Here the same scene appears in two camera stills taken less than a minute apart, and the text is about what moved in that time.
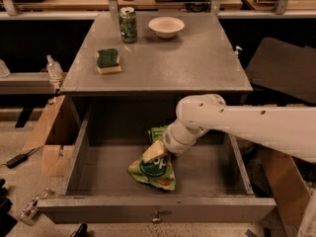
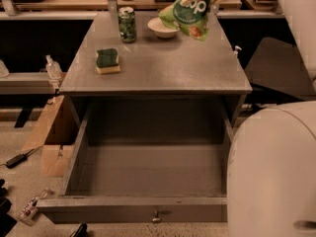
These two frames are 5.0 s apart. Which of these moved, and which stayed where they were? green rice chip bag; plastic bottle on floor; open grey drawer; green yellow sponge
Moved: green rice chip bag
Stayed: green yellow sponge; plastic bottle on floor; open grey drawer
